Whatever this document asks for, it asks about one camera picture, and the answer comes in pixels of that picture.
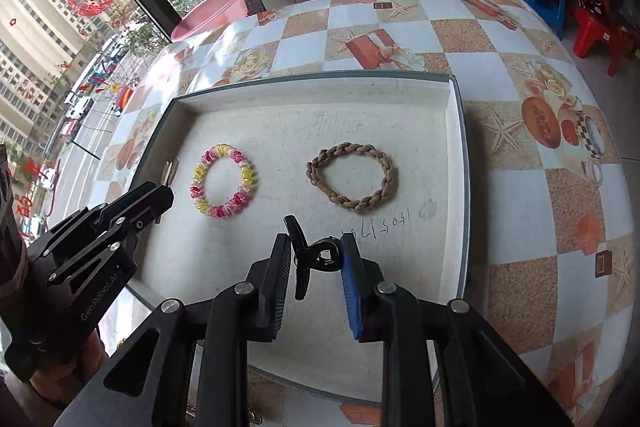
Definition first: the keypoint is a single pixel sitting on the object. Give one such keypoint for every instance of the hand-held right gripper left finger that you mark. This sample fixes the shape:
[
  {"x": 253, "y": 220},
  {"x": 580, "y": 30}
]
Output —
[{"x": 282, "y": 287}]

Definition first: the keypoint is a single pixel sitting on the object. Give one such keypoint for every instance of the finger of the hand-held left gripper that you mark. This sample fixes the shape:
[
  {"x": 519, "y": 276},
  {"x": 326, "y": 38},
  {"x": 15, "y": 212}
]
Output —
[
  {"x": 135, "y": 198},
  {"x": 157, "y": 203}
]

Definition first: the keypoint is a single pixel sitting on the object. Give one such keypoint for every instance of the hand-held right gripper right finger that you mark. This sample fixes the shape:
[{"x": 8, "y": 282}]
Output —
[{"x": 350, "y": 287}]

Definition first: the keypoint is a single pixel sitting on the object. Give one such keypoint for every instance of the black hair claw clip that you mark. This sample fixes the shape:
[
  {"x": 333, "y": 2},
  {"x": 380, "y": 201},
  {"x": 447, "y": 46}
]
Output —
[{"x": 302, "y": 267}]

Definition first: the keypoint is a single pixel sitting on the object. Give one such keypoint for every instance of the beige hair clip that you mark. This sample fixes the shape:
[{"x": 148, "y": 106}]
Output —
[{"x": 169, "y": 172}]

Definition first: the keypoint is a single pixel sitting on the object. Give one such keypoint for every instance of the grey tray box white lining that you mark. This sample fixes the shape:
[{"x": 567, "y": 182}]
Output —
[{"x": 300, "y": 132}]

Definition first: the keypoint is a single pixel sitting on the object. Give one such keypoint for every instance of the person's left hand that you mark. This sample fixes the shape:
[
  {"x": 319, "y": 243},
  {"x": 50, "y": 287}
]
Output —
[{"x": 82, "y": 359}]

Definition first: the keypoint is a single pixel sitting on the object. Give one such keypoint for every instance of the red lantern window decal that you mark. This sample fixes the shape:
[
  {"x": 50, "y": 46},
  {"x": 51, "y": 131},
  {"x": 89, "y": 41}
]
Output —
[{"x": 124, "y": 99}]

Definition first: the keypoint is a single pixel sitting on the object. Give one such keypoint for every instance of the checkered floral tablecloth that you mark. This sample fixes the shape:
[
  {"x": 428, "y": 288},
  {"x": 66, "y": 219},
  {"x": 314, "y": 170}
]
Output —
[{"x": 525, "y": 207}]

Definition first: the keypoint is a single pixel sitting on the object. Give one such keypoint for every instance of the pink plastic basin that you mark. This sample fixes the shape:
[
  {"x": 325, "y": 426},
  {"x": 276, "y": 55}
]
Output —
[{"x": 215, "y": 9}]

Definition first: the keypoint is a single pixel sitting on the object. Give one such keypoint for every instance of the red plastic stool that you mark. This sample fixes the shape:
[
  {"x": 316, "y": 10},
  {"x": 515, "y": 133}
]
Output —
[{"x": 595, "y": 32}]

